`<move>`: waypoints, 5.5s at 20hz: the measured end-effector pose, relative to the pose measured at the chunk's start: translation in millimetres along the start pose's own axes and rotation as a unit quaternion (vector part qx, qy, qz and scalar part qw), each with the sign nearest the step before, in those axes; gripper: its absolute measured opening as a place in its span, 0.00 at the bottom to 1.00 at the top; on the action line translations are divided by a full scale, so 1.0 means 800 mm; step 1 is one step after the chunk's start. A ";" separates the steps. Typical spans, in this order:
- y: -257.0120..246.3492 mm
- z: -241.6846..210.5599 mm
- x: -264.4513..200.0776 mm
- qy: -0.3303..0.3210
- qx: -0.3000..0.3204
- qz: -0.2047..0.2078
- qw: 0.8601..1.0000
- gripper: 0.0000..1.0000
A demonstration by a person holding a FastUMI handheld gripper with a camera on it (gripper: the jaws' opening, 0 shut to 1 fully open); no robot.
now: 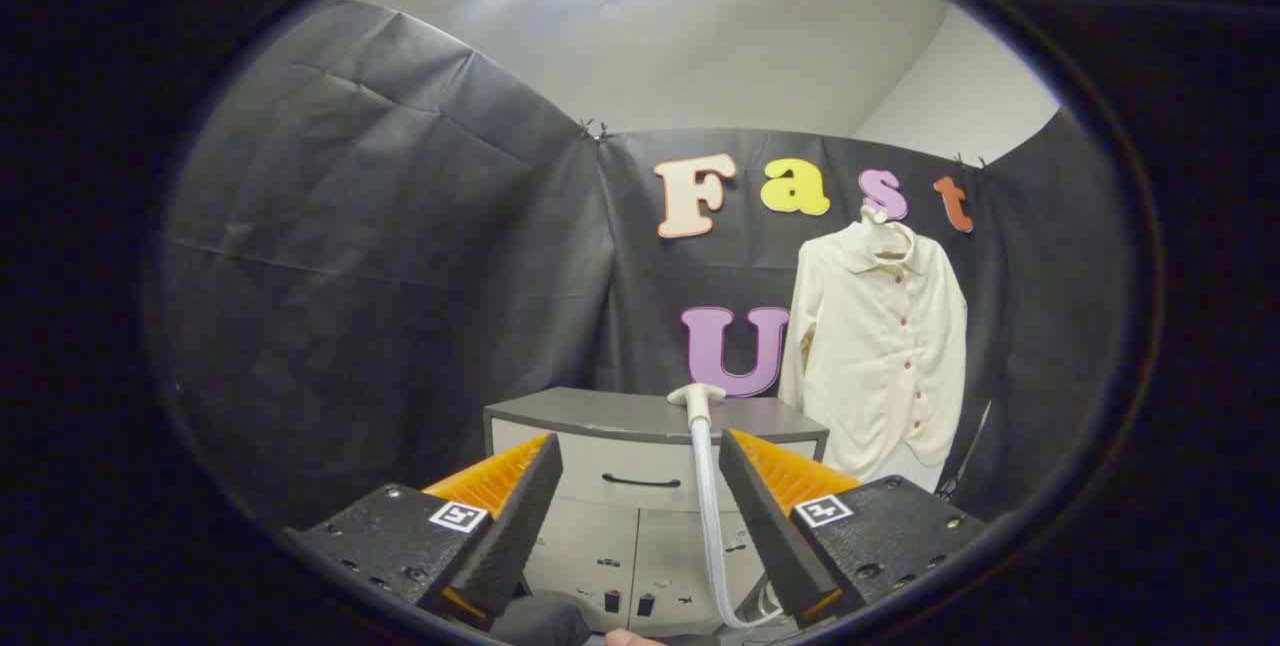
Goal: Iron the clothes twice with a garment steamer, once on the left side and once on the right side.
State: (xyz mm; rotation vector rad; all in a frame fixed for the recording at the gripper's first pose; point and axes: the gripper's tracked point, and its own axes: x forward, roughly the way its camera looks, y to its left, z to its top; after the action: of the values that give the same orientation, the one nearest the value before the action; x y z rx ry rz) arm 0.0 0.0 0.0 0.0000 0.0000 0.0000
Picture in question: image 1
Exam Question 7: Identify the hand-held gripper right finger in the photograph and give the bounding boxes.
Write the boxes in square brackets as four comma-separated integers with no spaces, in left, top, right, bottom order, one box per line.
[718,428,989,627]

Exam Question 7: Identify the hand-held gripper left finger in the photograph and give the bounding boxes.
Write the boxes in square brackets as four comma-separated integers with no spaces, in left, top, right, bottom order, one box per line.
[283,432,564,632]

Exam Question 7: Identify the cream button-up shirt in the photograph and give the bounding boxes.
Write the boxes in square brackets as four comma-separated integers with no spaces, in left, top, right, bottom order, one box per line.
[778,219,969,483]

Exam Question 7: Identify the grey cabinet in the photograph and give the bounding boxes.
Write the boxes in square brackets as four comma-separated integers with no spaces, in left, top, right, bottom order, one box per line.
[484,387,830,637]

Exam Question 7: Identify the dark cloth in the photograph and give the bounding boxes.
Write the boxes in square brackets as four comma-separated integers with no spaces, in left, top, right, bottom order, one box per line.
[488,594,593,646]

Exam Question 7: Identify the white ironing board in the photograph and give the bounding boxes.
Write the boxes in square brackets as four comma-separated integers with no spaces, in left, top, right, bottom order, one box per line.
[878,444,947,494]

